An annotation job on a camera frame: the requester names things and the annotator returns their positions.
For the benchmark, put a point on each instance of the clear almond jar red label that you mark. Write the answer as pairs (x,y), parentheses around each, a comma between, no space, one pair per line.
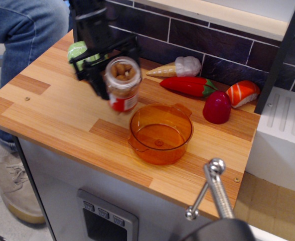
(122,79)

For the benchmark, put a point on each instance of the dark red toy egg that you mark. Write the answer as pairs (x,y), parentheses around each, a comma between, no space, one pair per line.
(217,108)

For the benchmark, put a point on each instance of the orange transparent plastic pot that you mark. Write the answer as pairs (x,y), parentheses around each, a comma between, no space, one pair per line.
(160,133)

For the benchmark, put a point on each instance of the black metal shelf post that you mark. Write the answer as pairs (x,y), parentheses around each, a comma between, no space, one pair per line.
(276,66)

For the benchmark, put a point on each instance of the green toy cabbage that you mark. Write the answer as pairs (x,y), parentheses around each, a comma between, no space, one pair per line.
(79,48)

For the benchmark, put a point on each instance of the person leg in jeans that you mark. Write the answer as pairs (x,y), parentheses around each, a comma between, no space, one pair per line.
(27,30)

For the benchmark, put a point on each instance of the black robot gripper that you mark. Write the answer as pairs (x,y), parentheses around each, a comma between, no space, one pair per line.
(92,26)

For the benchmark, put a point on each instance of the beige sneaker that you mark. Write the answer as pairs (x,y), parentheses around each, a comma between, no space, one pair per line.
(16,190)

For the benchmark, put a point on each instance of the toy ice cream cone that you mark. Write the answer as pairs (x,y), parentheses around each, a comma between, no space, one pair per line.
(182,67)

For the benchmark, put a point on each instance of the toy salmon sushi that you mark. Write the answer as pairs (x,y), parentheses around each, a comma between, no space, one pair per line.
(242,93)

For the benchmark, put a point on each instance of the red toy chili pepper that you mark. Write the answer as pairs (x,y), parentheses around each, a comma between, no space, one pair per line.
(194,86)

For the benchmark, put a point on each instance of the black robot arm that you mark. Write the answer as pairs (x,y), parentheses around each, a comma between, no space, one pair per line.
(116,52)

